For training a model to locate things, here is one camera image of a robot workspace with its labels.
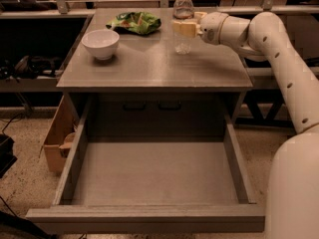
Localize green chip bag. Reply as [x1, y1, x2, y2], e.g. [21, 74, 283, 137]
[106, 11, 161, 36]

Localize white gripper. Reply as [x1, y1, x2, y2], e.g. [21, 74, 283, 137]
[171, 12, 228, 45]

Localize open grey top drawer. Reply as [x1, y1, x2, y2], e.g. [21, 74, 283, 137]
[25, 95, 267, 234]

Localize right black drawer handle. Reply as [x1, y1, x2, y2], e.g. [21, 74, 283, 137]
[158, 102, 181, 111]

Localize grey cabinet with top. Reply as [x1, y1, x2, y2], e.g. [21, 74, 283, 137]
[58, 9, 252, 140]

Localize white ceramic bowl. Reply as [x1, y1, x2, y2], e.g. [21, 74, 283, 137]
[81, 29, 120, 60]

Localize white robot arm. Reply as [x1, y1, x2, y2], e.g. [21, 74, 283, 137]
[171, 12, 319, 239]

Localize clear plastic water bottle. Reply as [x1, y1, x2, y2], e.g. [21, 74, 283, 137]
[172, 0, 194, 55]

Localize black headphones on shelf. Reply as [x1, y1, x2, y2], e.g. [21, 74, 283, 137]
[0, 56, 62, 80]

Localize cardboard box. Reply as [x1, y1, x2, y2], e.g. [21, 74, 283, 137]
[43, 97, 75, 173]

